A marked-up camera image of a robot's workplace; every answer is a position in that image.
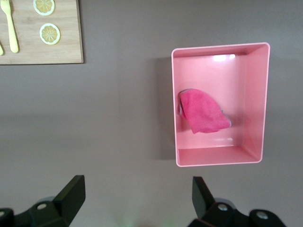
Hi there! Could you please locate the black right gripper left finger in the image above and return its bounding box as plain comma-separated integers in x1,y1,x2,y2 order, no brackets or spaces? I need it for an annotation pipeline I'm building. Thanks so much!
0,175,86,227

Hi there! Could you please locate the pink microfibre cloth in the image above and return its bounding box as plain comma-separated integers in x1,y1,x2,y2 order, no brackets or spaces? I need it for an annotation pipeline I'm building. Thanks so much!
177,88,233,135

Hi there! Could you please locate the lemon slice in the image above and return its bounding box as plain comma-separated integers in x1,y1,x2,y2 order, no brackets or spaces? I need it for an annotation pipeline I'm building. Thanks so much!
39,23,61,45
33,0,56,17

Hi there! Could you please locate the yellow plastic fork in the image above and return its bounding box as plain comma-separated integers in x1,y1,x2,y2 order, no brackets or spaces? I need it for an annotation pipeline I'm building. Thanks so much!
0,0,19,53

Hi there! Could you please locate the wooden cutting board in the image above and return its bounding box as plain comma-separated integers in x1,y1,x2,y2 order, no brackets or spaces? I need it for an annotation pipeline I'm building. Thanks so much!
0,0,84,65

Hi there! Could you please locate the pink plastic bin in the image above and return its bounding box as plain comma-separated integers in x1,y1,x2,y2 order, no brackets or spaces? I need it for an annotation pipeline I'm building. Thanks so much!
171,42,271,168

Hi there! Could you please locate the brown table cover mat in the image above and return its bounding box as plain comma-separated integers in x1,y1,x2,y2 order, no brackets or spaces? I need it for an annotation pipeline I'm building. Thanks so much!
0,0,303,227

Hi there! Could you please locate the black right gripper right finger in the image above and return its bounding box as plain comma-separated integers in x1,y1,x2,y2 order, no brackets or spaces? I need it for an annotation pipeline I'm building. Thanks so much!
187,176,287,227

